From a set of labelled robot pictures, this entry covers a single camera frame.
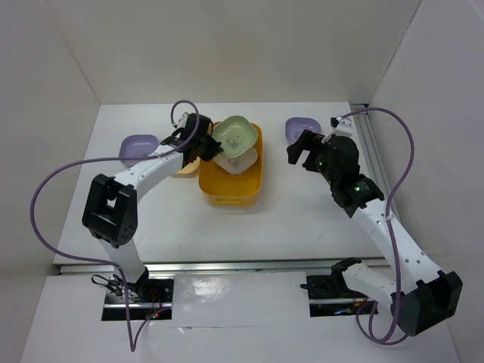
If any aluminium corner profile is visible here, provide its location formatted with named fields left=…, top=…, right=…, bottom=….
left=352, top=112, right=392, bottom=197

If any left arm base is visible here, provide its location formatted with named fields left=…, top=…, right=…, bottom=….
left=91, top=275, right=174, bottom=321

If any aluminium rail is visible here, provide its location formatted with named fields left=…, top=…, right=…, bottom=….
left=59, top=258, right=388, bottom=275

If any green plate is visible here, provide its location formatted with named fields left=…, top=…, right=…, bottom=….
left=212, top=116, right=259, bottom=159

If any purple plate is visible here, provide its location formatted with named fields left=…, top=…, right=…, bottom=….
left=284, top=117, right=321, bottom=144
left=119, top=135, right=159, bottom=169

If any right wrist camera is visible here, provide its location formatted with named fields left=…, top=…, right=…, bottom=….
left=330, top=116, right=355, bottom=138

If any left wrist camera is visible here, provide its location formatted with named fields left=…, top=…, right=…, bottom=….
left=171, top=112, right=190, bottom=129

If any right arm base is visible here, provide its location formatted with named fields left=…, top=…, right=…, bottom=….
left=299, top=275, right=372, bottom=318

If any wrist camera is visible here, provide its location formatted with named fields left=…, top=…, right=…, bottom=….
left=330, top=116, right=355, bottom=138
left=171, top=112, right=190, bottom=129

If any yellow plastic bin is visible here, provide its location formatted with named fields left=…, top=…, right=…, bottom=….
left=198, top=123, right=263, bottom=207

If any cream plate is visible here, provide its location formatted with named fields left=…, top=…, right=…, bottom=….
left=215, top=147, right=259, bottom=175

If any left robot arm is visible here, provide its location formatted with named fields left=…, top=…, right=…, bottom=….
left=82, top=113, right=222, bottom=302

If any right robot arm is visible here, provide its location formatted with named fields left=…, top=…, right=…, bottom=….
left=287, top=130, right=463, bottom=337

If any left yellow plate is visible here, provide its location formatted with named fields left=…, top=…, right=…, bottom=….
left=172, top=158, right=200, bottom=178

